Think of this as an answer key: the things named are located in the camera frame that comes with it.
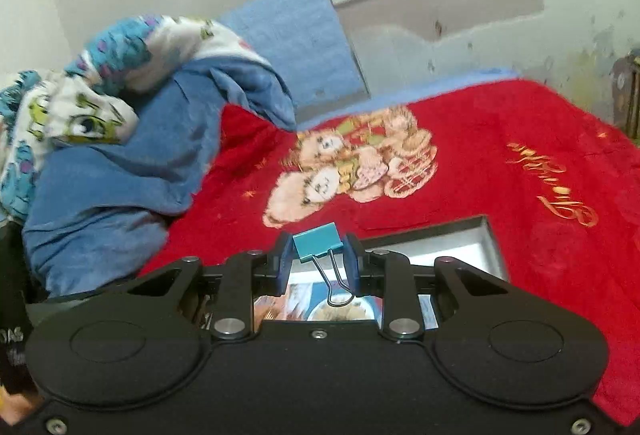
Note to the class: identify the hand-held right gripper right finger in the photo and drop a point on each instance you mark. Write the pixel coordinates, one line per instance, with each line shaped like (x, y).
(353, 265)

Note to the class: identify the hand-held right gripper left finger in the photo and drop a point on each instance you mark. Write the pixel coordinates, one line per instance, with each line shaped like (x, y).
(284, 262)

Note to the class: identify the teal binder clip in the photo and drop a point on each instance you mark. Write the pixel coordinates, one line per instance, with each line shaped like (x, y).
(316, 242)

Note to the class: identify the black box with printed inside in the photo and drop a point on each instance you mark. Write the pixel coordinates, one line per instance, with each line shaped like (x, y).
(450, 240)

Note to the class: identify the red blanket with bear print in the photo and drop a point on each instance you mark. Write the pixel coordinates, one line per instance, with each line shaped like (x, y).
(475, 125)

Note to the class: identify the blue quilt with cartoon print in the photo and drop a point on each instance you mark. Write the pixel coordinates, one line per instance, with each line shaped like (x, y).
(115, 175)

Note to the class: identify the light blue towel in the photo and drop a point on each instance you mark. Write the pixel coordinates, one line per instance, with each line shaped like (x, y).
(295, 30)

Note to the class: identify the dark printed cloth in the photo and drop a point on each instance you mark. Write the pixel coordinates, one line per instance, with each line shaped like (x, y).
(12, 315)

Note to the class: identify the brown wooden furniture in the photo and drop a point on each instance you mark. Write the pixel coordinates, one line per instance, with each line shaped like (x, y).
(629, 90)

